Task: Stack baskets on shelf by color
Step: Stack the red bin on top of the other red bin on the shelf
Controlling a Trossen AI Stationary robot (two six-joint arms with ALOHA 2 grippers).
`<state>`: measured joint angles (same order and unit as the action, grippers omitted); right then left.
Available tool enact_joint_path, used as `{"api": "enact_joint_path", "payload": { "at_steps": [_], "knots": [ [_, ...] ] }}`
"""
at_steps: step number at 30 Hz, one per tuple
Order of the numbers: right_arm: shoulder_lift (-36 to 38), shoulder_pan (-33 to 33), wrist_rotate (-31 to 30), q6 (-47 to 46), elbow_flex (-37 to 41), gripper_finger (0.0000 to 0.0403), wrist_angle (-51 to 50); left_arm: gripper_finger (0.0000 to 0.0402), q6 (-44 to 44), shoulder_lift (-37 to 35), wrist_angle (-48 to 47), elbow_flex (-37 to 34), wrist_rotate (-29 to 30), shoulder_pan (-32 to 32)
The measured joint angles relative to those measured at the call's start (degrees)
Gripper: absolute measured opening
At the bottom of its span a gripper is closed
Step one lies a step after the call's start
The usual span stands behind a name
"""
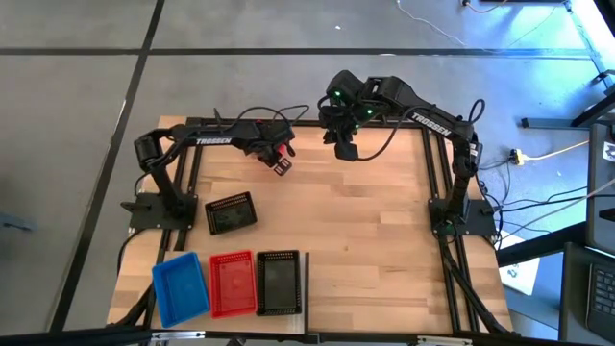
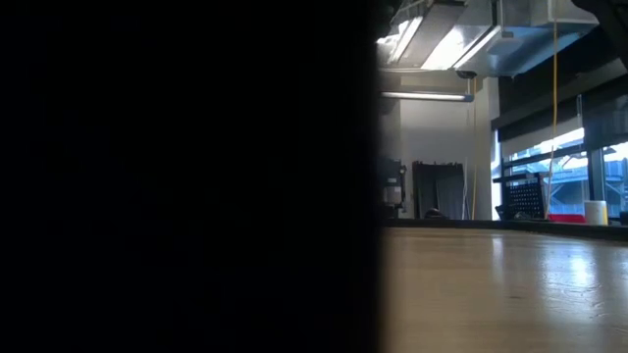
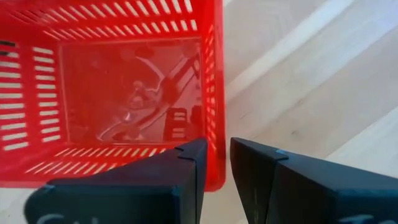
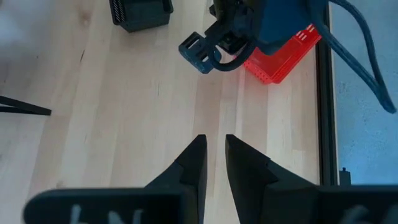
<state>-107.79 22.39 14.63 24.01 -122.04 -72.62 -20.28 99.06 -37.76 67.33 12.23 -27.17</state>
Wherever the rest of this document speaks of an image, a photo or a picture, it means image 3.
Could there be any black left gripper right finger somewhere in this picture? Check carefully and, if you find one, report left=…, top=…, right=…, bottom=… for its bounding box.
left=229, top=137, right=398, bottom=224

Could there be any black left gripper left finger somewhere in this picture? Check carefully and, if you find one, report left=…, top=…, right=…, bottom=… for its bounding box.
left=24, top=138, right=208, bottom=224

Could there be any red slotted plastic basket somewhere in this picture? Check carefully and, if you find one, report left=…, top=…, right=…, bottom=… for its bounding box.
left=0, top=0, right=227, bottom=192

